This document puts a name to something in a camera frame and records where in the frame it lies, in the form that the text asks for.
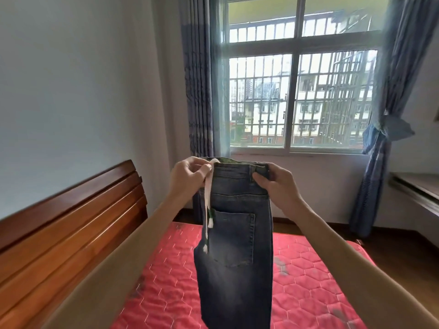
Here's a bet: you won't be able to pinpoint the person's left hand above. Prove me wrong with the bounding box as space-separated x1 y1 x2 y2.
169 157 213 203

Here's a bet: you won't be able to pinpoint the person's right hand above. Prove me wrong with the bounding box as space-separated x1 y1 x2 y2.
252 162 305 219

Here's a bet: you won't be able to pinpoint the white drawstring cord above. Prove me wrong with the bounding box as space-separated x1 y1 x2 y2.
202 159 221 253

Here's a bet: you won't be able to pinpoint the dark blue denim jeans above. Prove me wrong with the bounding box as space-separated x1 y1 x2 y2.
193 157 274 329

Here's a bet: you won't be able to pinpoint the person's right forearm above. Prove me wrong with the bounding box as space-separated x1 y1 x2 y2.
281 199 439 329

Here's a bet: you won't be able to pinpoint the person's left forearm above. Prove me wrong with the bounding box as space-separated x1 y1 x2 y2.
41 193 193 329

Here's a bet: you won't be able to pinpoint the metal window security bars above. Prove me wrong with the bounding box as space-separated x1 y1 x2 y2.
228 10 378 147

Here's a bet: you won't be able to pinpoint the red quilted mattress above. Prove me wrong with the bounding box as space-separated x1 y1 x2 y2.
110 221 376 329

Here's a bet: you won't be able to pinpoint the white framed sliding window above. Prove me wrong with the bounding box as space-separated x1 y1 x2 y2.
219 0 390 156

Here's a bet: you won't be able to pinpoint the blue grey tied curtain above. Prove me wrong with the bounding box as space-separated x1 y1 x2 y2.
349 0 438 238

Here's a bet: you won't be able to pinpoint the brown wooden headboard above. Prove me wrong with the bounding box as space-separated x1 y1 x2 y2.
0 160 148 329

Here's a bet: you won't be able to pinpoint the brown wooden desk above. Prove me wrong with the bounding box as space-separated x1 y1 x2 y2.
388 172 439 218

